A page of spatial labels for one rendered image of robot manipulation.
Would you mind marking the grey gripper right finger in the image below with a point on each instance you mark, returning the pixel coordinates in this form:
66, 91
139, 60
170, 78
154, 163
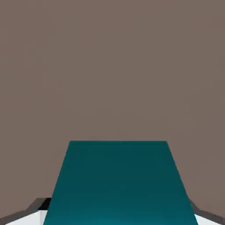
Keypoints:
207, 218

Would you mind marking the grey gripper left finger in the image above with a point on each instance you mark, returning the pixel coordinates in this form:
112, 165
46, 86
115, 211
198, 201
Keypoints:
33, 213

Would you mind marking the small teal cube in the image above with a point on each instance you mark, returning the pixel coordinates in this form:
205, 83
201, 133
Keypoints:
119, 184

